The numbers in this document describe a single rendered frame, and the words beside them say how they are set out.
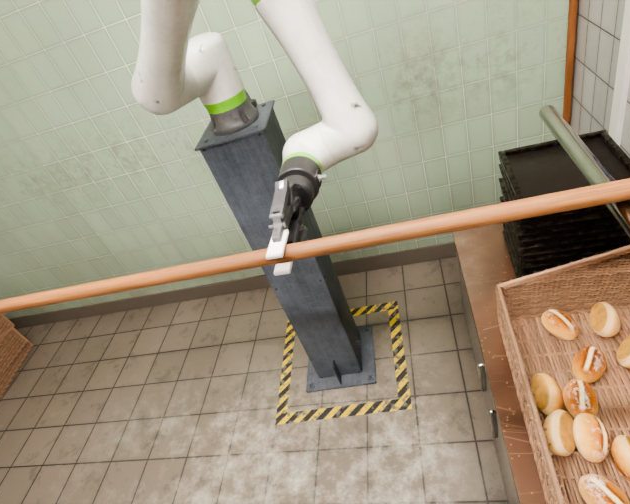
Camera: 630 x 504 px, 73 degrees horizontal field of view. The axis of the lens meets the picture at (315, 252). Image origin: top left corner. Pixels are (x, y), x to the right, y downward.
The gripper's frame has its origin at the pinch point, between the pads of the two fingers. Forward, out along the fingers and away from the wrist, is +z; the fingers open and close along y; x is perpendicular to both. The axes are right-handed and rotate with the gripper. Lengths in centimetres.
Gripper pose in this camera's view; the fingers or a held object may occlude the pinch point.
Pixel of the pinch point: (281, 252)
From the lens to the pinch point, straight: 75.8
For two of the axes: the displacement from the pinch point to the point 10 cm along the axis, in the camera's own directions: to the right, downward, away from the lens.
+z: -1.1, 6.6, -7.4
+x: -9.5, 1.6, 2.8
